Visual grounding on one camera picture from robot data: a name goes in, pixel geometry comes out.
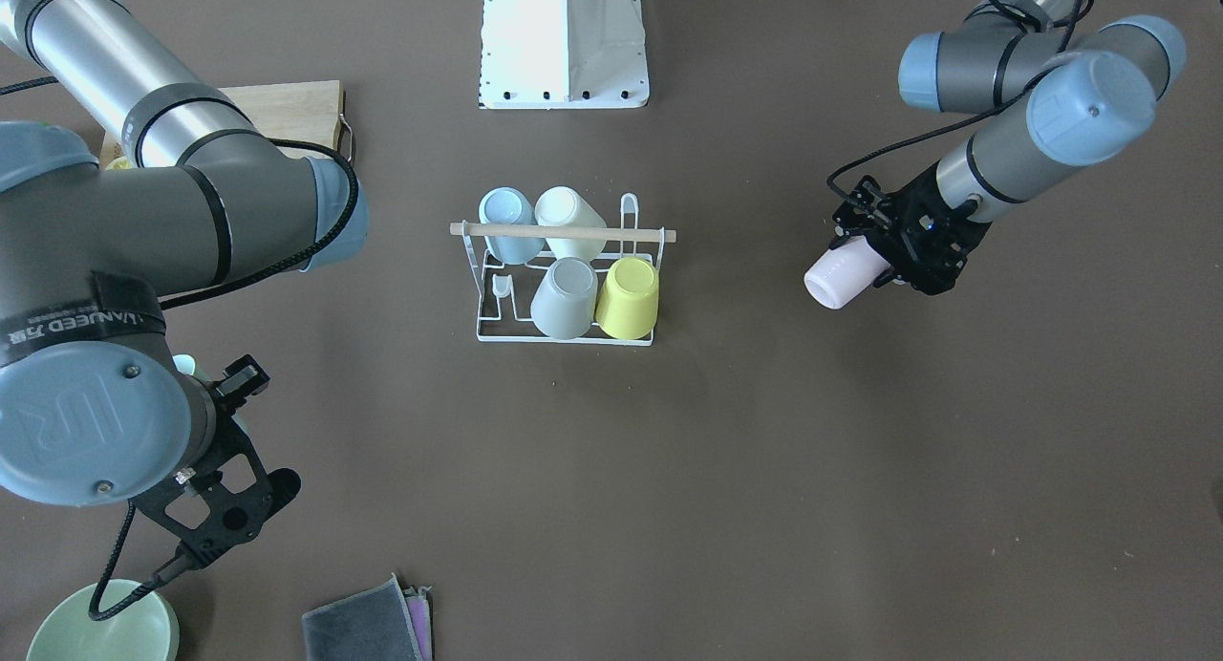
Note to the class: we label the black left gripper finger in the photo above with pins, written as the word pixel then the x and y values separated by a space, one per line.
pixel 867 207
pixel 903 269

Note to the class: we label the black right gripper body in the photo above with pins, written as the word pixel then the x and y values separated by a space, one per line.
pixel 240 378

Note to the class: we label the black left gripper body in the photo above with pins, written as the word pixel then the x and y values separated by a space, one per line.
pixel 909 232

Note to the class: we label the pink cup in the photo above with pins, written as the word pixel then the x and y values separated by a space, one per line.
pixel 841 274

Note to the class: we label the mint green cup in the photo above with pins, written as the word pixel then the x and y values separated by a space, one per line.
pixel 186 364

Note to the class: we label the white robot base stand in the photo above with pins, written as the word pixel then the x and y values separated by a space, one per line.
pixel 563 54

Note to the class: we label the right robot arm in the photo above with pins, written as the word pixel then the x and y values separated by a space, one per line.
pixel 94 407

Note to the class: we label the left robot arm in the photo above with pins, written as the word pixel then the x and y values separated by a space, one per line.
pixel 1049 106

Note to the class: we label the yellow cup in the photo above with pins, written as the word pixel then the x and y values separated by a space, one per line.
pixel 627 307

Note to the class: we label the cream white cup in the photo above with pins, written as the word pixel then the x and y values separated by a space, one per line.
pixel 563 206

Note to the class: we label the grey cup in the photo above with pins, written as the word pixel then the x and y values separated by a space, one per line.
pixel 564 303

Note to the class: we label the light blue cup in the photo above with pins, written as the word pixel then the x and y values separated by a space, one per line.
pixel 507 206

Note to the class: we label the green bowl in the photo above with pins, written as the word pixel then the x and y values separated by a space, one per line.
pixel 147 630

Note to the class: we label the grey folded cloth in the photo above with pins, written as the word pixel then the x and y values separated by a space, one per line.
pixel 371 625

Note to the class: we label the purple cloth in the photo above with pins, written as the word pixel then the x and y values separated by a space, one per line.
pixel 418 602

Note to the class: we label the lemon slice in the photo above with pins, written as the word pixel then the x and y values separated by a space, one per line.
pixel 120 164

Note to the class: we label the wooden cutting board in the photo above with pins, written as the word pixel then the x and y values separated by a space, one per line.
pixel 277 117

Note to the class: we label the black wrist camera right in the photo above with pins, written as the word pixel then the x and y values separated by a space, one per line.
pixel 241 379

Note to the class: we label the white wire cup holder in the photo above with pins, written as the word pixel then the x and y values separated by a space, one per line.
pixel 505 293

